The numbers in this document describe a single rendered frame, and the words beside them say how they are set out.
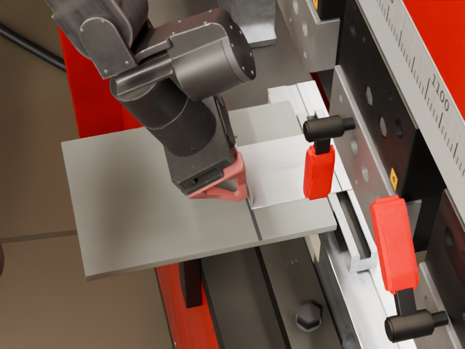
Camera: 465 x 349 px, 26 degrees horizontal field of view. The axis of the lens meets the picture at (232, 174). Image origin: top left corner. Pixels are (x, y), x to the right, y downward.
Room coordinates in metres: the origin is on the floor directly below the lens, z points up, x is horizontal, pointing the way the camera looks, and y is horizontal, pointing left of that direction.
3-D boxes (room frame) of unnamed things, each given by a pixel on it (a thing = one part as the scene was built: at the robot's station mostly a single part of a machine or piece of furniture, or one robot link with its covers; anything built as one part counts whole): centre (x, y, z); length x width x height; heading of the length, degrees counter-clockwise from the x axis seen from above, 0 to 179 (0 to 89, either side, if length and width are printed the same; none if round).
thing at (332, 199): (0.69, -0.09, 0.99); 0.14 x 0.01 x 0.03; 14
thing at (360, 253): (0.66, -0.11, 0.98); 0.20 x 0.03 x 0.03; 14
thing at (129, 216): (0.66, 0.04, 1.00); 0.26 x 0.18 x 0.01; 104
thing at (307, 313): (0.54, -0.08, 0.91); 0.03 x 0.03 x 0.02
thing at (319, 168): (0.53, -0.08, 1.20); 0.04 x 0.02 x 0.10; 104
